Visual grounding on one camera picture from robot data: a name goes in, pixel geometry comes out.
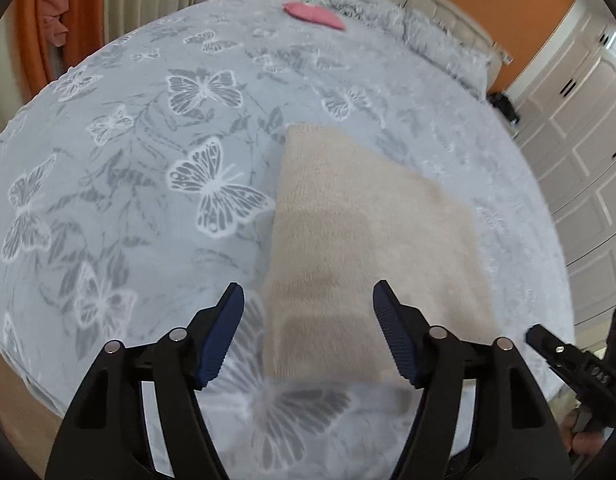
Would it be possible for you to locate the orange curtain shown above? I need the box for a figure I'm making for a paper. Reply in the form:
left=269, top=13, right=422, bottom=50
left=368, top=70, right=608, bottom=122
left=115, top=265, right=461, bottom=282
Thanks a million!
left=14, top=0, right=52, bottom=92
left=63, top=0, right=107, bottom=63

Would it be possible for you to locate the grey butterfly print blanket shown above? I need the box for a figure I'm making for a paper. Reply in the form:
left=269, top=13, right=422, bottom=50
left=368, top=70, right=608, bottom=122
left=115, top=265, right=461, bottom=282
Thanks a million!
left=0, top=0, right=577, bottom=480

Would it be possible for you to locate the black bag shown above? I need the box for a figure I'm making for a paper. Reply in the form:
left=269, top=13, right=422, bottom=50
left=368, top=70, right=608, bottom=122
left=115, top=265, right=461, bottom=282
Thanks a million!
left=487, top=92, right=523, bottom=126

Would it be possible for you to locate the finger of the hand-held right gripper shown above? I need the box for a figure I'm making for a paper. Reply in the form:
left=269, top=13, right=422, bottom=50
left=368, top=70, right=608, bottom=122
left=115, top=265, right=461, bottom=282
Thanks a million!
left=525, top=323, right=616, bottom=432

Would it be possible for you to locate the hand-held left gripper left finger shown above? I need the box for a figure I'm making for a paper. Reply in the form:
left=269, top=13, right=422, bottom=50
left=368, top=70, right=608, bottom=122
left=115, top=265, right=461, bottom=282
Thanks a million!
left=44, top=282, right=246, bottom=480

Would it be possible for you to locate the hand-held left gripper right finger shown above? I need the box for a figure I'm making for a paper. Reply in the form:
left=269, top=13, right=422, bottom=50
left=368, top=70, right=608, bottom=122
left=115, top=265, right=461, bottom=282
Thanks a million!
left=372, top=280, right=573, bottom=480

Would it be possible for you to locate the white panelled wardrobe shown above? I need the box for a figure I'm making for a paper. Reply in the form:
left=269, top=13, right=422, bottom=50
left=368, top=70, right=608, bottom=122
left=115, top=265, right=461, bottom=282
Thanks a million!
left=508, top=6, right=616, bottom=327

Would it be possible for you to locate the person's right hand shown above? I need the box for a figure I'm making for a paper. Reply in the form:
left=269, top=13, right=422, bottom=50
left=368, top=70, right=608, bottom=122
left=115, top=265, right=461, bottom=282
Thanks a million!
left=560, top=402, right=613, bottom=457

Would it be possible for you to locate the fluffy grey pillow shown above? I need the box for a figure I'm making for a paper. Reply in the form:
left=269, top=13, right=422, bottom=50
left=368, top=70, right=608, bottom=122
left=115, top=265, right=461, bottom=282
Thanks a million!
left=303, top=0, right=493, bottom=95

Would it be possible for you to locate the beige towel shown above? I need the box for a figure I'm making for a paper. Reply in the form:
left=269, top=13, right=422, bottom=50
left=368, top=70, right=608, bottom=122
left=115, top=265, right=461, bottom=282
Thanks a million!
left=262, top=124, right=499, bottom=387

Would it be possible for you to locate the pink crumpled cloth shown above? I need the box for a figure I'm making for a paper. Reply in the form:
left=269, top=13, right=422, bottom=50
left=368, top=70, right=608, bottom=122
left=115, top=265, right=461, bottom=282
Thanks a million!
left=41, top=0, right=70, bottom=47

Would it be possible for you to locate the pink flat cloth item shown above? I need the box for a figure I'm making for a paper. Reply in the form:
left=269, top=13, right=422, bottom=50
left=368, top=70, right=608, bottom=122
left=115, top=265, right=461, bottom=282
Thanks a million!
left=282, top=1, right=347, bottom=31

